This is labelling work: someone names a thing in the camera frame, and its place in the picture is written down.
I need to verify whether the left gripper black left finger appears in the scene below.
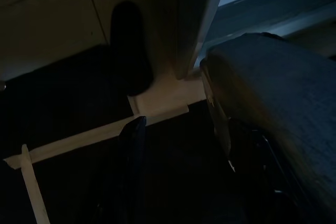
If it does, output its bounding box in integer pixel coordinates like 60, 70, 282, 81
97, 115, 147, 224

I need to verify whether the beige masking tape strip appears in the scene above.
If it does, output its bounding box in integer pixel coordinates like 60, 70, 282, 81
20, 144, 50, 224
3, 103, 190, 170

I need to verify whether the grey robot left leg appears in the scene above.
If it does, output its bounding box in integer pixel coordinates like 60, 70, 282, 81
199, 31, 336, 209

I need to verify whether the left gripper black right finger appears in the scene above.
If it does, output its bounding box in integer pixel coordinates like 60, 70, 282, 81
228, 118, 310, 224

